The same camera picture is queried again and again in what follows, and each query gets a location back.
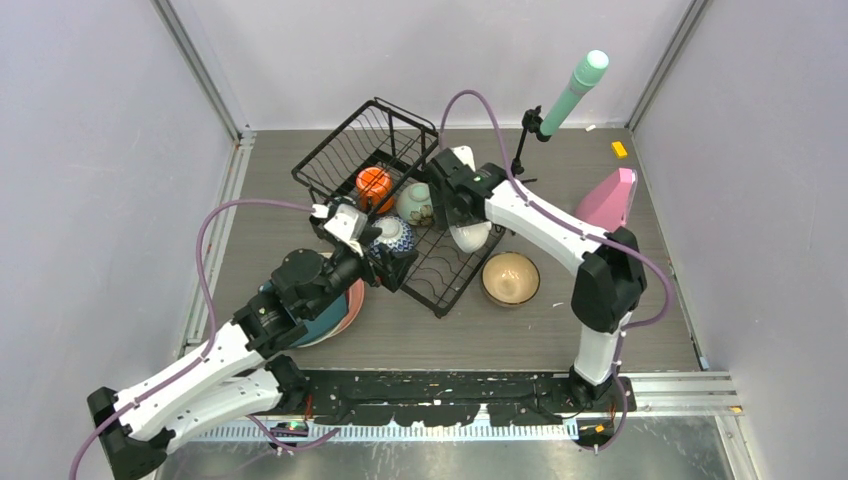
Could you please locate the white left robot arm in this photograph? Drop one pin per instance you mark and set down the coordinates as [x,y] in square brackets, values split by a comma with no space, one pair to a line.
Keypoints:
[240,370]

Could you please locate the teal square plate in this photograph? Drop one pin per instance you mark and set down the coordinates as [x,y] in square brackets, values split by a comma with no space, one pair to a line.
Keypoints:
[324,321]

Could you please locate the black wire dish rack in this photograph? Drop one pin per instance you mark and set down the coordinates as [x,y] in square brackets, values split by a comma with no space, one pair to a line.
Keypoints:
[377,157]

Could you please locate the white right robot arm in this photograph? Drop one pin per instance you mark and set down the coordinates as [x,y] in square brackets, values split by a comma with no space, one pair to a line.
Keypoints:
[608,278]

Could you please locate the mint green microphone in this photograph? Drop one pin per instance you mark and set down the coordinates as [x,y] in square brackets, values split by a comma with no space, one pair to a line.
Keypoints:
[586,75]

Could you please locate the black mini tripod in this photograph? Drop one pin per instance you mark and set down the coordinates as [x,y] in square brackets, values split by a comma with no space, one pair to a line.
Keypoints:
[531,124]

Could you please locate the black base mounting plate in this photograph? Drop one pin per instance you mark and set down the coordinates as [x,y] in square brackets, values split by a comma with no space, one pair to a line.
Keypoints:
[451,398]

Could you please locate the white blue-rimmed bowl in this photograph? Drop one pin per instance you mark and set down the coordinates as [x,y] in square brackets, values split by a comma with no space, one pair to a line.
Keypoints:
[471,238]

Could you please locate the yellow small block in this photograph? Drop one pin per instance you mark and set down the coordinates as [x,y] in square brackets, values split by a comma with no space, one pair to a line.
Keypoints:
[619,149]

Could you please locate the red patterned bowl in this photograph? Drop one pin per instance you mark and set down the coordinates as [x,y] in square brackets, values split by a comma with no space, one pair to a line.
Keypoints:
[396,234]

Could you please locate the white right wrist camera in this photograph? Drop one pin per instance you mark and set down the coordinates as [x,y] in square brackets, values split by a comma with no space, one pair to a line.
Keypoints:
[465,155]

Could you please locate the light green bowl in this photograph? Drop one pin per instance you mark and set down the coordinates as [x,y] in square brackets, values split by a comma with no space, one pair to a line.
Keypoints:
[414,205]

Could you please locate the dark green mug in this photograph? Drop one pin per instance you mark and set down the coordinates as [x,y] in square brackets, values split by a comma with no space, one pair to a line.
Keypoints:
[335,202]

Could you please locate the pink round plate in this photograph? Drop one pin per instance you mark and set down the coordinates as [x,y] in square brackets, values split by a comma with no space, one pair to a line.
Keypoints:
[355,297]

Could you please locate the brown striped bowl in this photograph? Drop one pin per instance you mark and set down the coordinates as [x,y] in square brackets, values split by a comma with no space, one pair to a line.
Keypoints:
[510,279]

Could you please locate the orange mug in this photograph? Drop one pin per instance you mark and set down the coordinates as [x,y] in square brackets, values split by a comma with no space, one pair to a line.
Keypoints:
[374,185]

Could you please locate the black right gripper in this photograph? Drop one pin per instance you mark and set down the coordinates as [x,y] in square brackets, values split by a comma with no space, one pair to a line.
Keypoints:
[453,219]

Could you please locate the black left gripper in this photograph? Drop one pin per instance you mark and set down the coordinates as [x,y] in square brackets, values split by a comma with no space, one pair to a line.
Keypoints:
[392,270]

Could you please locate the pink wedge object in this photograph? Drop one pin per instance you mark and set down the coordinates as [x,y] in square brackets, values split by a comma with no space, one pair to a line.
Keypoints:
[609,204]

